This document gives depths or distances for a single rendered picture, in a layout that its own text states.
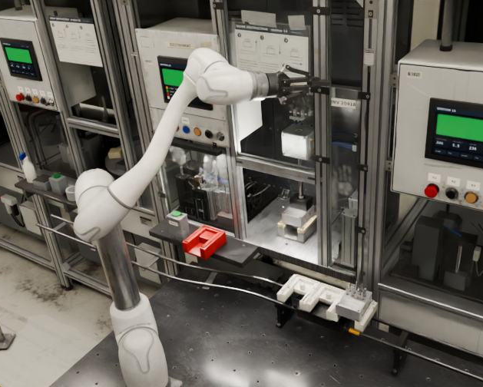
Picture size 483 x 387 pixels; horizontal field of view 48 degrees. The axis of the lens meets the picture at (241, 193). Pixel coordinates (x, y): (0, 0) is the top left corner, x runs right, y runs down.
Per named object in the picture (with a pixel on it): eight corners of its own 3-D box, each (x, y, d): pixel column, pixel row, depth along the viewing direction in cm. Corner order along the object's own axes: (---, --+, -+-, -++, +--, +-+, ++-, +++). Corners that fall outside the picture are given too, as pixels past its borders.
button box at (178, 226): (169, 236, 252) (165, 215, 246) (180, 228, 258) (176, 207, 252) (182, 241, 248) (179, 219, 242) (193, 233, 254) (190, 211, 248)
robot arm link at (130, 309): (122, 365, 208) (115, 327, 226) (163, 352, 211) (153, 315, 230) (67, 193, 169) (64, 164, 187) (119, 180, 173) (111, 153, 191)
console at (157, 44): (149, 134, 242) (130, 30, 219) (189, 111, 262) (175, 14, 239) (225, 151, 221) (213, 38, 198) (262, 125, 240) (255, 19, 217)
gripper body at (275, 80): (267, 101, 166) (293, 100, 170) (269, 74, 163) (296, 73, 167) (256, 96, 172) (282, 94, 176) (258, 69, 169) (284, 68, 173)
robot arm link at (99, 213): (105, 193, 160) (100, 173, 171) (64, 236, 162) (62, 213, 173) (137, 217, 167) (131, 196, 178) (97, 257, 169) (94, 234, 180)
